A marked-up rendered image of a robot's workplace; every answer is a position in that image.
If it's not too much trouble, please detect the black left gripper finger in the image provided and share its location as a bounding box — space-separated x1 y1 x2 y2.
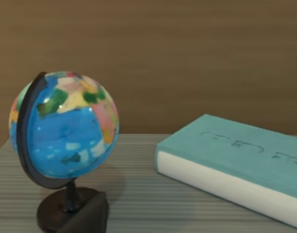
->
60 190 108 233

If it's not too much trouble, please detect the blue globe on black stand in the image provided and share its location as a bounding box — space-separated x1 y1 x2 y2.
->
8 70 120 233

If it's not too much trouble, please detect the teal hardcover book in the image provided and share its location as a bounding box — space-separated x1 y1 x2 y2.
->
155 113 297 229

